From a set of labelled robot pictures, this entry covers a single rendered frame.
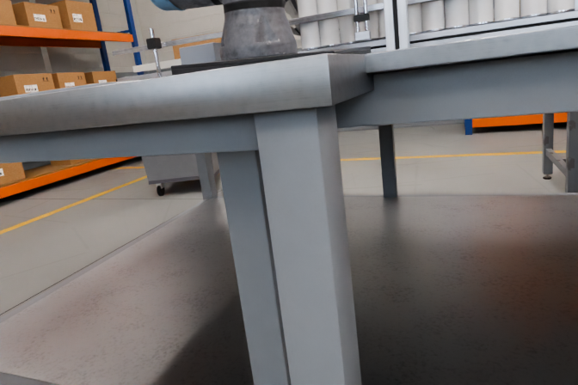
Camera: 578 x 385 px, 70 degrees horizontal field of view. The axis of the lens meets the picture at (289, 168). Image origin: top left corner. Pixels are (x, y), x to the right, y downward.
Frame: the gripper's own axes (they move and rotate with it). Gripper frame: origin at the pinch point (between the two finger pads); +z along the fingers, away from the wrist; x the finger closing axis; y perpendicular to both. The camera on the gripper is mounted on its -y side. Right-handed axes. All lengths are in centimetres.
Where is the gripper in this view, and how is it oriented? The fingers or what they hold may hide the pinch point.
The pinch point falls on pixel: (298, 31)
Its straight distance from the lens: 115.8
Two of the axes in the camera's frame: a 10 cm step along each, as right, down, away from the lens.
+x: -7.5, 5.1, 4.3
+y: 3.5, -2.5, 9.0
